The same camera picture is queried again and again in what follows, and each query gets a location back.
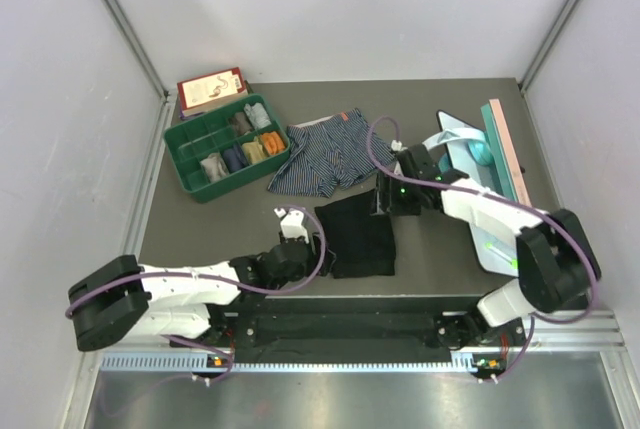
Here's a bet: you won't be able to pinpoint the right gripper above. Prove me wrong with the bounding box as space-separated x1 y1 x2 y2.
372 171 421 217

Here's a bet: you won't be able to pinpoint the black underwear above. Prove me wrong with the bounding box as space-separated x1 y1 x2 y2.
314 190 396 279

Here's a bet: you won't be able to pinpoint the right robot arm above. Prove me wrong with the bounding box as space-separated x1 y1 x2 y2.
369 144 601 345

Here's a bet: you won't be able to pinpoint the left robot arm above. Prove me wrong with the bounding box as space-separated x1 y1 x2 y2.
65 233 336 352

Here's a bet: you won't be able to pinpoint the striped blue boxer shorts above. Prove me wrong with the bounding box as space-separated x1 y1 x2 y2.
267 108 394 198

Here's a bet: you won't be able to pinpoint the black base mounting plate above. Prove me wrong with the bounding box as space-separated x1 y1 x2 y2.
200 297 525 351

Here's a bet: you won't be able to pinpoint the light blue tablet board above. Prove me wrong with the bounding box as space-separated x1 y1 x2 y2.
437 111 527 278

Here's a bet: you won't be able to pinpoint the teal and pink book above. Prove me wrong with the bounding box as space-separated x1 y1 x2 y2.
481 99 531 206

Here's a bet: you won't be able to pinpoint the mustard rolled sock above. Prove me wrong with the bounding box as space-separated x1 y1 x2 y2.
242 141 268 165

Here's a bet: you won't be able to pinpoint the navy rolled sock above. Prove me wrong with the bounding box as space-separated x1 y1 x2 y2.
222 144 249 173

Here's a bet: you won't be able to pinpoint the orange rolled sock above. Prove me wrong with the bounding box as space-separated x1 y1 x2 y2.
260 131 286 156

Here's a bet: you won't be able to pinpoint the beige rolled sock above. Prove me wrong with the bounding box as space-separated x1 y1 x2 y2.
200 153 229 183

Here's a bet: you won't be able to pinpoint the green compartment tray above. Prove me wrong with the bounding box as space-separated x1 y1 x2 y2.
163 94 291 203

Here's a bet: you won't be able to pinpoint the brown rolled sock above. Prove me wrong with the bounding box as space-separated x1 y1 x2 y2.
229 112 254 137

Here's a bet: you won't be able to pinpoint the grey rolled sock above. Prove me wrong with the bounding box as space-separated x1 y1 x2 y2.
244 103 271 130

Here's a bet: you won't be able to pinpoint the red and cream book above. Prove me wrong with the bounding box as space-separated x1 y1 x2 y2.
177 67 248 120

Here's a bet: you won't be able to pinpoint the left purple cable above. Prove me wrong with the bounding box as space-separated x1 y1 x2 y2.
64 204 329 385

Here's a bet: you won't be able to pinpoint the purple cable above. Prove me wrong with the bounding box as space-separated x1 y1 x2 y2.
367 116 604 385
64 204 329 385

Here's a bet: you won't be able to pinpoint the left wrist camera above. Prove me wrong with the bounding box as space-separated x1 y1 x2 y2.
274 207 309 243

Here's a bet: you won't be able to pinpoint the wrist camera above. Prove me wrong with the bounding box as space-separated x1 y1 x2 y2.
390 140 406 152
274 207 309 243

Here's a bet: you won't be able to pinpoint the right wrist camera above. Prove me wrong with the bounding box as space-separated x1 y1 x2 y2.
390 140 406 152

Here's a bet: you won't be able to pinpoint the white slotted cable duct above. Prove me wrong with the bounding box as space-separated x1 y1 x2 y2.
99 351 501 374

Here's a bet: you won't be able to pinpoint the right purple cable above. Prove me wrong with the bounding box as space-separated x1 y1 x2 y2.
367 116 604 385

